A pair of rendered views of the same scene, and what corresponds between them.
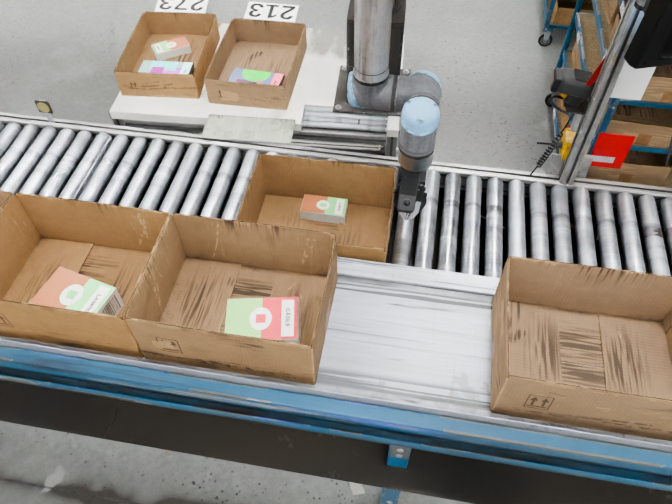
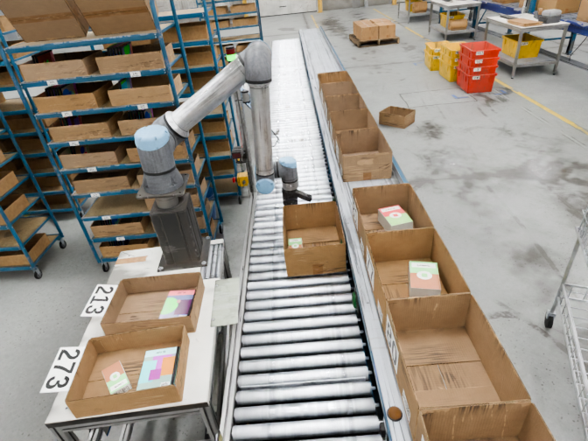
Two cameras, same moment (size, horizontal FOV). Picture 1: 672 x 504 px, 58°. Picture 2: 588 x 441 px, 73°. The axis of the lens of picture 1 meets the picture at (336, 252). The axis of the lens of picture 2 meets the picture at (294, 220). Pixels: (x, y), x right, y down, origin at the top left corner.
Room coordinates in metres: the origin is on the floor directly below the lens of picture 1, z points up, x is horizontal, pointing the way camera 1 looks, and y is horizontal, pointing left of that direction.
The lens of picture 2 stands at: (1.43, 1.68, 2.05)
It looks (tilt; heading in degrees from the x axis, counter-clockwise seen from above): 34 degrees down; 262
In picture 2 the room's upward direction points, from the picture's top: 6 degrees counter-clockwise
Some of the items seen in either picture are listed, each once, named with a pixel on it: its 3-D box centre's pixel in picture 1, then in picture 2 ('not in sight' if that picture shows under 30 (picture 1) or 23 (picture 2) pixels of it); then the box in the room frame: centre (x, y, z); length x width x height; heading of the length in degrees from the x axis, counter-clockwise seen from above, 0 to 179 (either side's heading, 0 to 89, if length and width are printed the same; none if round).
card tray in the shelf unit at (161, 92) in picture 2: not in sight; (146, 88); (1.89, -1.19, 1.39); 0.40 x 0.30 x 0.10; 168
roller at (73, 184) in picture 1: (73, 188); (304, 393); (1.33, 0.82, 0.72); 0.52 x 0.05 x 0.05; 170
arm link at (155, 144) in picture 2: not in sight; (155, 148); (1.76, -0.15, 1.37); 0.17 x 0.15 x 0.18; 80
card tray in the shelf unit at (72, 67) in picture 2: not in sight; (65, 65); (2.36, -1.28, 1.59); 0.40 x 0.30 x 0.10; 168
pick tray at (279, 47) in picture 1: (258, 62); (156, 304); (1.88, 0.27, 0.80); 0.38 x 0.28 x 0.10; 170
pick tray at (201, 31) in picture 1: (170, 53); (133, 367); (1.94, 0.60, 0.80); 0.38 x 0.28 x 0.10; 175
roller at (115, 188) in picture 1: (112, 193); (302, 362); (1.31, 0.69, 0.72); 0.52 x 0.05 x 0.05; 170
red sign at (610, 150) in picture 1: (599, 150); not in sight; (1.34, -0.79, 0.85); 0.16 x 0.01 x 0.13; 80
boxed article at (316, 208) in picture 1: (324, 209); (295, 248); (1.19, 0.03, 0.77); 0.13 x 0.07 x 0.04; 80
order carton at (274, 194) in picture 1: (319, 219); (312, 236); (1.10, 0.05, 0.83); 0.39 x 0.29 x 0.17; 80
